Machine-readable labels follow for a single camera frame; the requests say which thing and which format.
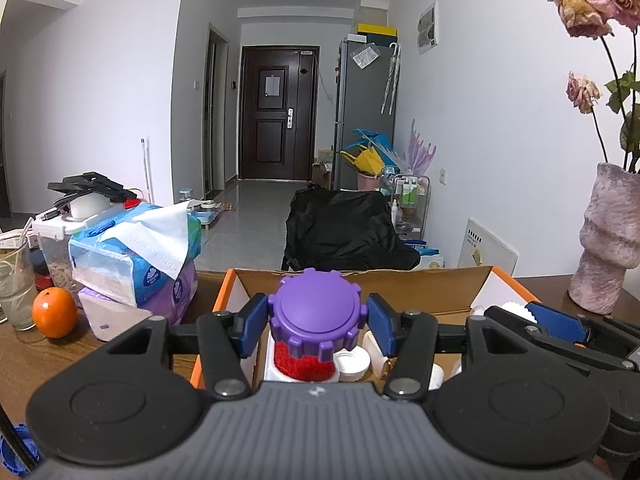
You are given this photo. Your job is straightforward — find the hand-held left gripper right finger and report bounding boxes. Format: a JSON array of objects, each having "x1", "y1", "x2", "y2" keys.
[{"x1": 366, "y1": 292, "x2": 506, "y2": 401}]

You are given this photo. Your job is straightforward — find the white ribbed cap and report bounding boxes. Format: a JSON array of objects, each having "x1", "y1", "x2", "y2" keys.
[
  {"x1": 332, "y1": 349, "x2": 371, "y2": 381},
  {"x1": 499, "y1": 300, "x2": 532, "y2": 319}
]

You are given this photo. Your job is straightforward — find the pink plastic bucket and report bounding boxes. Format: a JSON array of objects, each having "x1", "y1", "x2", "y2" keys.
[{"x1": 355, "y1": 169, "x2": 384, "y2": 192}]

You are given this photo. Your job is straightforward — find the brown cardboard carton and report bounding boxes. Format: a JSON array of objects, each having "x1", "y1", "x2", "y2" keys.
[{"x1": 312, "y1": 147, "x2": 335, "y2": 190}]

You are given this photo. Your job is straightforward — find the blue packets on floor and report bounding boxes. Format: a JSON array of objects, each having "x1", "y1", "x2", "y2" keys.
[{"x1": 404, "y1": 239, "x2": 446, "y2": 269}]

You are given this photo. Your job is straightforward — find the black folded stand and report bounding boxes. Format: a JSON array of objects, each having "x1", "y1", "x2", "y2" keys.
[{"x1": 47, "y1": 172, "x2": 136, "y2": 206}]

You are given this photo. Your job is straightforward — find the clear plastic food container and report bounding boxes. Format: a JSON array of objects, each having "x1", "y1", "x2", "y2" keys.
[{"x1": 32, "y1": 209, "x2": 126, "y2": 296}]

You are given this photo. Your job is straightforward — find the metal rolling cart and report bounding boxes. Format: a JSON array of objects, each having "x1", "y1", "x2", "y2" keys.
[{"x1": 380, "y1": 173, "x2": 431, "y2": 241}]

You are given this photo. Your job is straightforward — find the white flat board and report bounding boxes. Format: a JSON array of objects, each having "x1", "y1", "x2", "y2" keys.
[{"x1": 457, "y1": 218, "x2": 520, "y2": 277}]

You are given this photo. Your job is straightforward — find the blue tissue pack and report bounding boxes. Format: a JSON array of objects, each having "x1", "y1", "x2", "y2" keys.
[{"x1": 68, "y1": 201, "x2": 202, "y2": 309}]

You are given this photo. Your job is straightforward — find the purple tissue pack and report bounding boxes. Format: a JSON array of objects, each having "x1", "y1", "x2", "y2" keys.
[{"x1": 79, "y1": 259, "x2": 199, "y2": 326}]

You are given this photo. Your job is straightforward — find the blue ridged cap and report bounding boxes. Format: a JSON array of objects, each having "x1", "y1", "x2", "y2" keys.
[{"x1": 0, "y1": 423, "x2": 40, "y2": 477}]

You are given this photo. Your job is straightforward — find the white tape roll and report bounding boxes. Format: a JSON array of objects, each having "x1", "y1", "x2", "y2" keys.
[{"x1": 68, "y1": 194, "x2": 111, "y2": 220}]

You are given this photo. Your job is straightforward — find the grey refrigerator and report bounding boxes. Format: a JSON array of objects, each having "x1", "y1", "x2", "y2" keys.
[{"x1": 333, "y1": 38, "x2": 399, "y2": 192}]

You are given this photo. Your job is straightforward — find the pet feeder bowl stand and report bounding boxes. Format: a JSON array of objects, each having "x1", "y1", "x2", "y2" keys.
[{"x1": 178, "y1": 188, "x2": 217, "y2": 226}]

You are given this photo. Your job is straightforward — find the clear drinking glass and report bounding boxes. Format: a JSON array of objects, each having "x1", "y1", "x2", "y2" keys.
[{"x1": 0, "y1": 234, "x2": 39, "y2": 332}]

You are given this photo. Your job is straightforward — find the bunch of dried pink roses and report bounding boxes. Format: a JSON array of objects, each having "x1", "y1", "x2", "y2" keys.
[{"x1": 547, "y1": 0, "x2": 640, "y2": 174}]

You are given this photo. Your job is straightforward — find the purple ridged cap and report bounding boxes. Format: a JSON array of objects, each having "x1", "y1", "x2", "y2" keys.
[{"x1": 267, "y1": 268, "x2": 371, "y2": 361}]

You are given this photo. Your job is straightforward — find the white mop handle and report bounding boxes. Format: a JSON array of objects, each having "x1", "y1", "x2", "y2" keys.
[{"x1": 139, "y1": 138, "x2": 156, "y2": 206}]

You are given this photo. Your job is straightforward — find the dark brown entrance door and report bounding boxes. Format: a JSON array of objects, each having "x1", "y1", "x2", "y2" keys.
[{"x1": 238, "y1": 45, "x2": 320, "y2": 182}]

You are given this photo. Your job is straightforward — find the pink textured vase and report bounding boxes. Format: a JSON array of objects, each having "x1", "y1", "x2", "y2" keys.
[{"x1": 568, "y1": 162, "x2": 640, "y2": 315}]

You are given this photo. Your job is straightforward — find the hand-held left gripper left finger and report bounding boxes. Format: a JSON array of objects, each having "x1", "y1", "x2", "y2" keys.
[{"x1": 97, "y1": 292, "x2": 271, "y2": 401}]

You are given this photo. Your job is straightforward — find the yellow and black box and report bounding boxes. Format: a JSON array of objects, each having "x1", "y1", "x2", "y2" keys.
[{"x1": 357, "y1": 23, "x2": 400, "y2": 44}]

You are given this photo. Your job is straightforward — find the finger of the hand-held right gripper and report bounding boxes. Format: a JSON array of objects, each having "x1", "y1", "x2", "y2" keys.
[
  {"x1": 524, "y1": 301, "x2": 640, "y2": 349},
  {"x1": 482, "y1": 304, "x2": 627, "y2": 377}
]

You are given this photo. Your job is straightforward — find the blue and yellow bags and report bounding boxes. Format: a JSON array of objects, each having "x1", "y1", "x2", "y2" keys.
[{"x1": 339, "y1": 128, "x2": 401, "y2": 176}]

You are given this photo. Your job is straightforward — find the black cloth covered chair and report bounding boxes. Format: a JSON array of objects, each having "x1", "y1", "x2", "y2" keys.
[{"x1": 281, "y1": 187, "x2": 421, "y2": 272}]

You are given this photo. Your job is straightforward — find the red cardboard box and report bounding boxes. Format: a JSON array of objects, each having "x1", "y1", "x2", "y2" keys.
[{"x1": 189, "y1": 265, "x2": 542, "y2": 392}]

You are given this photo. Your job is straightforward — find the purple feather decoration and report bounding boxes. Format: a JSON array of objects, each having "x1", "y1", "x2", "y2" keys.
[{"x1": 407, "y1": 118, "x2": 437, "y2": 176}]

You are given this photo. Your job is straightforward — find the orange fruit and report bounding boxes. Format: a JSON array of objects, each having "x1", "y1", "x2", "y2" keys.
[{"x1": 31, "y1": 287, "x2": 79, "y2": 340}]

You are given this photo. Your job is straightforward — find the white folded umbrella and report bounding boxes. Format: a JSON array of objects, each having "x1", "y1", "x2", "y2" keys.
[{"x1": 380, "y1": 42, "x2": 402, "y2": 115}]

